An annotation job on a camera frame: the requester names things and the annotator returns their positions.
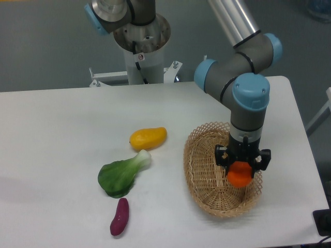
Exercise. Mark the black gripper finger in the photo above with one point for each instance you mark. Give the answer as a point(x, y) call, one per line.
point(224, 157)
point(260, 162)

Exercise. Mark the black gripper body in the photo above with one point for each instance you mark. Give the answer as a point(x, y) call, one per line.
point(242, 151)

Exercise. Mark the orange fruit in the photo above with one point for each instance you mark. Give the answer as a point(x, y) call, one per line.
point(239, 174)

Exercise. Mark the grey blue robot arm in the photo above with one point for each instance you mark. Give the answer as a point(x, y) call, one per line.
point(237, 84)

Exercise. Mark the woven wicker basket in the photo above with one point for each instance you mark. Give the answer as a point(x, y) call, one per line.
point(206, 180)

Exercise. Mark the yellow mango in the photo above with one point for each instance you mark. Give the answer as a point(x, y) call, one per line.
point(146, 139)

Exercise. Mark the black device at edge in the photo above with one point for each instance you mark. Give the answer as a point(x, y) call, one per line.
point(322, 221)

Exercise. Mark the green bok choy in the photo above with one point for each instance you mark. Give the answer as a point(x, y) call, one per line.
point(117, 178)

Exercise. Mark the purple sweet potato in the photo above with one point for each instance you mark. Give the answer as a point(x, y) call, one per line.
point(121, 218)

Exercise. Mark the blue object top right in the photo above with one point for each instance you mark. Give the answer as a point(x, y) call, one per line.
point(319, 10)

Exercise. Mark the white frame at right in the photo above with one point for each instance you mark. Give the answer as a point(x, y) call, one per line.
point(319, 117)

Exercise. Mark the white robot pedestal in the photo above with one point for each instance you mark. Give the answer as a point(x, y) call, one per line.
point(143, 49)

